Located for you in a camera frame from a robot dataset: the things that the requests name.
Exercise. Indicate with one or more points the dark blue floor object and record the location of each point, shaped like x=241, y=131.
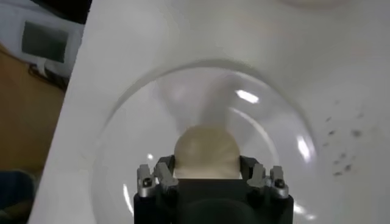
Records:
x=15, y=188

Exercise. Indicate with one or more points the large white plate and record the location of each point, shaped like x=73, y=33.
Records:
x=137, y=137

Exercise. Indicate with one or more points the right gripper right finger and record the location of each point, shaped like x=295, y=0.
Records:
x=257, y=176

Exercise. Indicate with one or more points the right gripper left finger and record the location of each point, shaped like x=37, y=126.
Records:
x=164, y=175

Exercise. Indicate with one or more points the white steamed baozi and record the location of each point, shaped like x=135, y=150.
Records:
x=207, y=152

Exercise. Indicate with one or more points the white electronic device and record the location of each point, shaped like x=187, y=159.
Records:
x=45, y=42

